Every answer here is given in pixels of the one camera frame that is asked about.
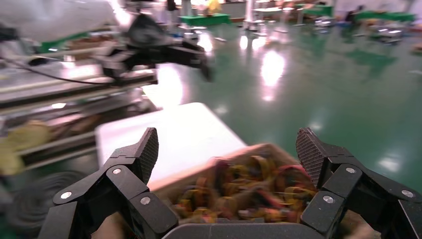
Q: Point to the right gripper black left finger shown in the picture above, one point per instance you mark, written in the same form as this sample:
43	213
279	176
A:
125	181

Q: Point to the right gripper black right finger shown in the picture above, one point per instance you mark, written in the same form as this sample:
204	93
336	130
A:
346	178

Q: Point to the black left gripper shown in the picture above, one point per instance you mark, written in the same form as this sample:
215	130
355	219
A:
148	39

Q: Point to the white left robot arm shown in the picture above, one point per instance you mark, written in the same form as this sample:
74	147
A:
49	16

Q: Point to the green table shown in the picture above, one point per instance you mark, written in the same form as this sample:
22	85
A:
204	19
385	15

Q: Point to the white table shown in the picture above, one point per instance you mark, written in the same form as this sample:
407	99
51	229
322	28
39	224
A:
184	132

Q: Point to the white pole stand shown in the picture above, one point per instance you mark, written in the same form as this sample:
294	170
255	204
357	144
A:
252	14

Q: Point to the grey metal rack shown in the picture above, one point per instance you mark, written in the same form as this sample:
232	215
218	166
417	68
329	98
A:
66	95

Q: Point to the yellow soft object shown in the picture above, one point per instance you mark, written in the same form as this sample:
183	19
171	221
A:
10	161
29	135

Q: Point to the brown cardboard compartment box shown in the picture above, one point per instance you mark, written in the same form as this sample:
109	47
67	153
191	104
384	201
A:
237	160

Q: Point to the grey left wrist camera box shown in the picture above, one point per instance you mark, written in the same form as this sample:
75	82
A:
113	64

